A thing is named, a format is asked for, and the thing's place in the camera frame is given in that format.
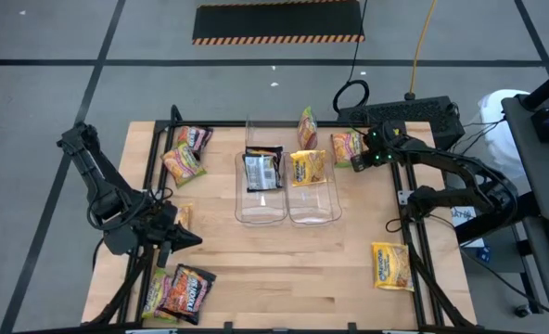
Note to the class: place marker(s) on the white plastic bag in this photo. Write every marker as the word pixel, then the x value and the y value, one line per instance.
pixel 492 111

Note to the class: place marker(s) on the white paper sheet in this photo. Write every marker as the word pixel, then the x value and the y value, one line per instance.
pixel 464 218

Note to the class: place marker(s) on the black cart post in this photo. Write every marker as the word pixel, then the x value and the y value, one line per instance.
pixel 548 86

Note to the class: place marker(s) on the silver aluminium bar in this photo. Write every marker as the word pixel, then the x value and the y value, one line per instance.
pixel 151 331
pixel 400 332

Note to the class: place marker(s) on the black caster wheel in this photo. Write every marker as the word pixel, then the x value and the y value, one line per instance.
pixel 521 311

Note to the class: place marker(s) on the yellow Maruchan ramen pack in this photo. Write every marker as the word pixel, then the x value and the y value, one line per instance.
pixel 185 215
pixel 391 266
pixel 308 168

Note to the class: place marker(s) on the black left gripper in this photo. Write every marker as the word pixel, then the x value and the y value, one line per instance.
pixel 163 229

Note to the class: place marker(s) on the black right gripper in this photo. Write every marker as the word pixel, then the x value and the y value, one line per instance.
pixel 379 146

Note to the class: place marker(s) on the clear plastic bin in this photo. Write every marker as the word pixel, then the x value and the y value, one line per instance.
pixel 311 204
pixel 274 132
pixel 260 204

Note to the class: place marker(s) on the green Maruchan ramen pack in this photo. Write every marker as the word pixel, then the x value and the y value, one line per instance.
pixel 153 294
pixel 307 130
pixel 345 148
pixel 182 164

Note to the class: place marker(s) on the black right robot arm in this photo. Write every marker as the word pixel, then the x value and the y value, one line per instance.
pixel 441 160

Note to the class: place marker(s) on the grey cart with black frame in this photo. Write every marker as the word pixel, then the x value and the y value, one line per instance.
pixel 548 185

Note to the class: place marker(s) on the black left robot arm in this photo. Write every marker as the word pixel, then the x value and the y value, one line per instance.
pixel 93 176

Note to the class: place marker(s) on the black hazard-striped floor mat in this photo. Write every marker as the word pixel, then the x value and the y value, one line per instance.
pixel 274 21

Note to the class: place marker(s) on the small blue box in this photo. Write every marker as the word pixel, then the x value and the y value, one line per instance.
pixel 483 253

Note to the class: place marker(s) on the black aluminium table frame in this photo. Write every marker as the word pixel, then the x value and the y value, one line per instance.
pixel 219 124

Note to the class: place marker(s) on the black table edge bracket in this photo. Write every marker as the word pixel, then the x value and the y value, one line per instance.
pixel 352 327
pixel 228 327

